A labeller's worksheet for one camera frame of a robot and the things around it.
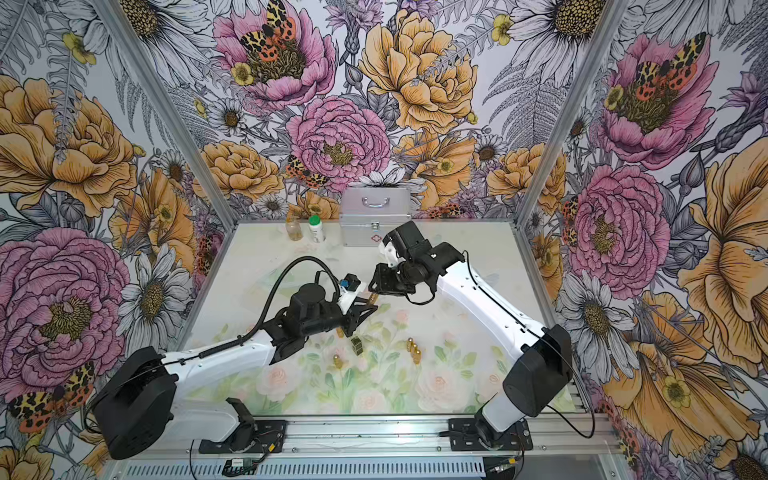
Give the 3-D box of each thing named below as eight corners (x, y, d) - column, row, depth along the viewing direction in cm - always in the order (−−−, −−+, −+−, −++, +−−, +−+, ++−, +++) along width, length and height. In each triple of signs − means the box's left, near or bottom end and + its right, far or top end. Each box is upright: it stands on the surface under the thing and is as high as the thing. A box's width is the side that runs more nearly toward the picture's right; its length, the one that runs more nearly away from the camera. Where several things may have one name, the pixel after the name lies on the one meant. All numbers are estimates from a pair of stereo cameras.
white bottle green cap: (314, 246, 118) (309, 228, 111) (312, 233, 123) (307, 215, 115) (325, 244, 119) (320, 226, 111) (323, 231, 123) (319, 213, 116)
